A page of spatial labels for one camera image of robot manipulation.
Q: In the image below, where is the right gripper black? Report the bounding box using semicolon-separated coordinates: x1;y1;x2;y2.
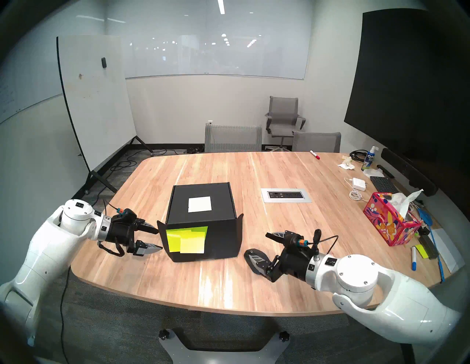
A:
253;230;317;284

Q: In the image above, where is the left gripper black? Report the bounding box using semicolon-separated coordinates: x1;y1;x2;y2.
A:
98;216;163;257

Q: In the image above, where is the black cardboard box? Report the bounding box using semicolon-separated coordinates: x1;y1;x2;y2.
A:
157;182;244;263

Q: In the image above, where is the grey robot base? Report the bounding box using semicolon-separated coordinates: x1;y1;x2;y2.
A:
159;328;290;364

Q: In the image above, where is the colourful Kleenex tissue box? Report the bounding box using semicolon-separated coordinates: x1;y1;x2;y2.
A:
363;192;422;246

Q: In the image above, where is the neon yellow sticky note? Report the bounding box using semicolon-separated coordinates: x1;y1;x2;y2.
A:
166;228;191;253
180;226;208;254

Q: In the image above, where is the silver table power outlet panel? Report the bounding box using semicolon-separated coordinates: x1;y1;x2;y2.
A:
261;188;312;203

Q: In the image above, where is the pale yellow sticky note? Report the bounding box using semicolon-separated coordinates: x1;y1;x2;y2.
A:
188;196;212;213

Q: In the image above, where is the grey plain mesh chair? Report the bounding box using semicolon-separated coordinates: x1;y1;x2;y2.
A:
292;131;342;153

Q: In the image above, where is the grey ribbed mesh chair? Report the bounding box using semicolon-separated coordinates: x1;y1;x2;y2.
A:
204;123;263;153

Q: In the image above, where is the black keyboard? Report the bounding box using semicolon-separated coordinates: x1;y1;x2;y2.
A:
370;176;399;195

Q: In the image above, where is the Expo cleaner spray bottle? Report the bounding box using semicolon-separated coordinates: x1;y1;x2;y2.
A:
361;146;379;171

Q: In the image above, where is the grey office chair with armrests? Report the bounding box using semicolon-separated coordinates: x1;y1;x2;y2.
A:
265;96;306;152

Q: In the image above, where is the white tissue sheet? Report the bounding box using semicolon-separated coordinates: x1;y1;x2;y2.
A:
391;189;424;219

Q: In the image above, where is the mobile whiteboard on black stand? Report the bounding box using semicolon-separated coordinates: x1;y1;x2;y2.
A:
56;35;153;195

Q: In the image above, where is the blue flat packet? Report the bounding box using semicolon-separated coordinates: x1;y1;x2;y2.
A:
415;207;434;226

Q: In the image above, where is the black whiteboard eraser block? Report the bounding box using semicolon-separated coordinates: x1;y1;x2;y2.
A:
419;234;439;260

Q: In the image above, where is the black video bar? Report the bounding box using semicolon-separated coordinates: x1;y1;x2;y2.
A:
381;148;438;197

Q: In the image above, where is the white paper sheet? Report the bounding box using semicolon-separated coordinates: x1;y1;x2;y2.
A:
430;227;465;274

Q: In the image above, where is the right wrist camera cable black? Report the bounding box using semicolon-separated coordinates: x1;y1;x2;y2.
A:
312;229;339;257

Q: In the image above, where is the black floor cable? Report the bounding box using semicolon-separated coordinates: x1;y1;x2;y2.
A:
83;149;177;206

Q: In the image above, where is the white coiled charger cable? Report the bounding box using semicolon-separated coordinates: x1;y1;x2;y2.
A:
344;178;364;201

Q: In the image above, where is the wide glass wall whiteboard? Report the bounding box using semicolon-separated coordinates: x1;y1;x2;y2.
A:
121;35;307;80

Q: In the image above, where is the glass wall whiteboard with scribbles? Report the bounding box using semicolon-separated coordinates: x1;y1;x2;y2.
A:
0;22;107;125

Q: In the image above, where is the large black wall television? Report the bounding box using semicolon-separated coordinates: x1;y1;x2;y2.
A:
344;9;470;176

